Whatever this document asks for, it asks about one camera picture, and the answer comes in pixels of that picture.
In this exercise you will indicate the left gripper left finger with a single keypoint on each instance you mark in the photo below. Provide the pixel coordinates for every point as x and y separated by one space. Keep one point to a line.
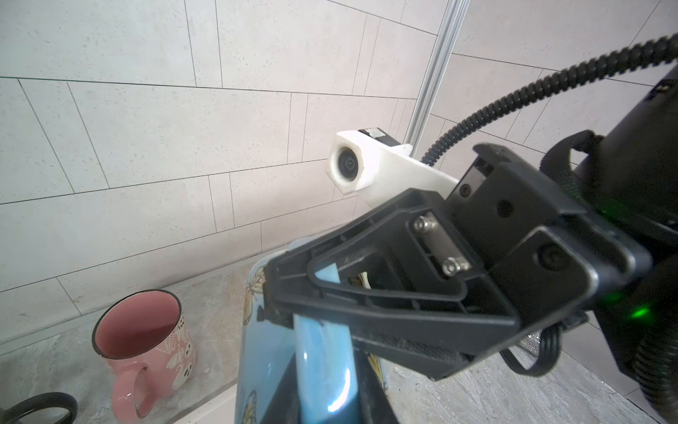
284 408

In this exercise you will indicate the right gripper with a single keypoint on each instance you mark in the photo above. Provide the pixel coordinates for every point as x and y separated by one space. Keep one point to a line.
435 287

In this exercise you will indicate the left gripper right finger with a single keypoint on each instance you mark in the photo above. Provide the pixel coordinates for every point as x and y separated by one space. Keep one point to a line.
373 404

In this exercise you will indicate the blue butterfly mug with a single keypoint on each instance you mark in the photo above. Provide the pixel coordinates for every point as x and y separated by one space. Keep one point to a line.
321 352

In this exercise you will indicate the pink ghost mug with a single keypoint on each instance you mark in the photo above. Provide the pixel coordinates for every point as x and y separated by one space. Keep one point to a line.
145 342

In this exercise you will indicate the black mug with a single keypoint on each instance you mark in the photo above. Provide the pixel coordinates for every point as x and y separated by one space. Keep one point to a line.
41 402

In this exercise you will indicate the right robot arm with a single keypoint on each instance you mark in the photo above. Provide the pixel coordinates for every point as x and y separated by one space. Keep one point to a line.
629 177

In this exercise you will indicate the beige tray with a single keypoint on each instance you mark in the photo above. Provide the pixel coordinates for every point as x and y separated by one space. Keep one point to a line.
219 410

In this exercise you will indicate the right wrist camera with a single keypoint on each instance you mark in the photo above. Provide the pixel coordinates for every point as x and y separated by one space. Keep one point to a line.
375 167

